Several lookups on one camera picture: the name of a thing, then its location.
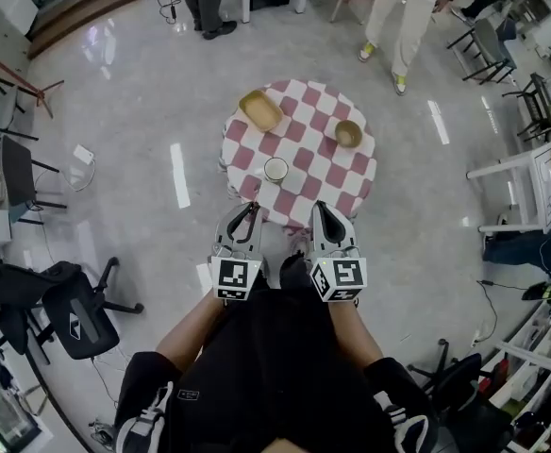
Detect dark grey chair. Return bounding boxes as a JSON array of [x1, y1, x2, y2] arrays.
[[0, 134, 69, 227]]

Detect rectangular yellow tray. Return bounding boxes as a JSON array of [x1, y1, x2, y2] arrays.
[[237, 89, 285, 134]]

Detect white storage shelf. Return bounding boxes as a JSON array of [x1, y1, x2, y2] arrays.
[[476, 294, 551, 453]]

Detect small white table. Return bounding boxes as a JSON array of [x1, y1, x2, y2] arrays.
[[465, 140, 551, 235]]

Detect grey chair black legs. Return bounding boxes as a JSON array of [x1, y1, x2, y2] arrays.
[[446, 16, 518, 85]]

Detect person's black shirt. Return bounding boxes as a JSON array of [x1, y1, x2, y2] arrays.
[[113, 252, 442, 453]]

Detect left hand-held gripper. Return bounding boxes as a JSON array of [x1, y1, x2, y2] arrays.
[[209, 200, 265, 302]]

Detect black metal stool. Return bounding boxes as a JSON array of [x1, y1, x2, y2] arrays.
[[501, 72, 551, 143]]

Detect round yellow bowl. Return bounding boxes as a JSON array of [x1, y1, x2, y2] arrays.
[[334, 119, 364, 150]]

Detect red white checkered tablecloth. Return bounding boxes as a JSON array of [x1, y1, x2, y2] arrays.
[[217, 78, 379, 236]]

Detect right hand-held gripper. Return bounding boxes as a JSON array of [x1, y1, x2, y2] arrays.
[[306, 199, 369, 304]]

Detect person's right forearm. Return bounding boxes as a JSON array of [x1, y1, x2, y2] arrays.
[[331, 298, 386, 366]]

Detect white cup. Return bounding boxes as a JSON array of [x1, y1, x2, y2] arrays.
[[262, 156, 290, 186]]

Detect black office chair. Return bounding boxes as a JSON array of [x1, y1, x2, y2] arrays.
[[0, 256, 145, 368], [406, 337, 515, 453]]

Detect person's left forearm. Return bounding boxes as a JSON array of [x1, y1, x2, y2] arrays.
[[155, 290, 232, 373]]

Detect red coat rack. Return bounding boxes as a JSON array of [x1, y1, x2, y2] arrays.
[[0, 38, 65, 120]]

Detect wooden steps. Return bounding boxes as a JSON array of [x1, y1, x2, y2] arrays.
[[25, 0, 147, 60]]

